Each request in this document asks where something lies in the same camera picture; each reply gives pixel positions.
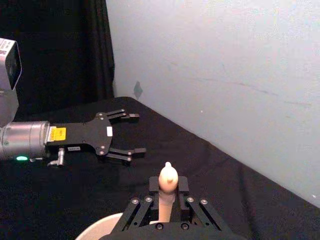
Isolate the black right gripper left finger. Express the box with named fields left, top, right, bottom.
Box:
left=120, top=175, right=160, bottom=232

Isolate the black curtain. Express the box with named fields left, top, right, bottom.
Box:
left=0, top=0, right=116, bottom=122

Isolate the small white plastic piece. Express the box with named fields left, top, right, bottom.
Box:
left=157, top=161, right=179, bottom=225

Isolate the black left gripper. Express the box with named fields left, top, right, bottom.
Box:
left=45, top=108, right=147, bottom=167

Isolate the black table cloth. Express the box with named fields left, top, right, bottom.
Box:
left=0, top=96, right=320, bottom=240

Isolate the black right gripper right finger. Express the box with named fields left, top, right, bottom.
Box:
left=174, top=175, right=225, bottom=231

